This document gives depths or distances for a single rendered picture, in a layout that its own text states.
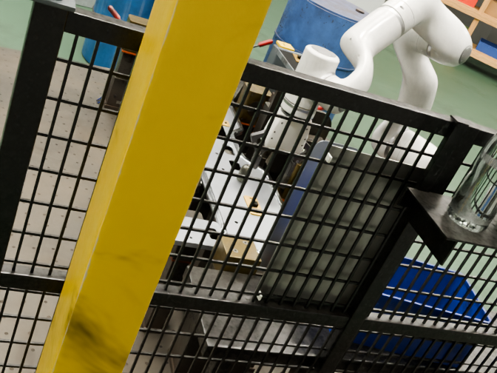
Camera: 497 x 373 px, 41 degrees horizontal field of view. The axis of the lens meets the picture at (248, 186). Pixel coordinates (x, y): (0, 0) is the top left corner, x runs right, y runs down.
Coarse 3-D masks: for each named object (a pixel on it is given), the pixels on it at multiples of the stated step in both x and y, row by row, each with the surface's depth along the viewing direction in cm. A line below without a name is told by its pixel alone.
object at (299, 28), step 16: (288, 0) 464; (304, 0) 444; (320, 0) 454; (336, 0) 477; (288, 16) 456; (304, 16) 445; (320, 16) 439; (336, 16) 437; (352, 16) 448; (288, 32) 456; (304, 32) 447; (320, 32) 443; (336, 32) 442; (304, 48) 450; (336, 48) 447
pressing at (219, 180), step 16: (224, 128) 205; (240, 128) 209; (208, 160) 183; (224, 160) 187; (240, 160) 191; (208, 176) 175; (224, 176) 178; (256, 176) 186; (208, 192) 168; (224, 208) 164; (272, 208) 173; (256, 224) 163; (272, 224) 166
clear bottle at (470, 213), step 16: (496, 144) 92; (480, 160) 94; (496, 160) 92; (480, 176) 94; (496, 176) 92; (464, 192) 96; (480, 192) 94; (496, 192) 94; (448, 208) 99; (464, 208) 96; (480, 208) 95; (496, 208) 95; (464, 224) 96; (480, 224) 96
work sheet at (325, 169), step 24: (360, 168) 102; (408, 168) 104; (360, 192) 104; (312, 216) 105; (336, 216) 106; (360, 216) 107; (288, 240) 106; (336, 240) 109; (360, 240) 110; (288, 264) 109; (312, 264) 110; (336, 264) 112; (360, 264) 113; (264, 288) 111; (312, 288) 114; (336, 288) 115
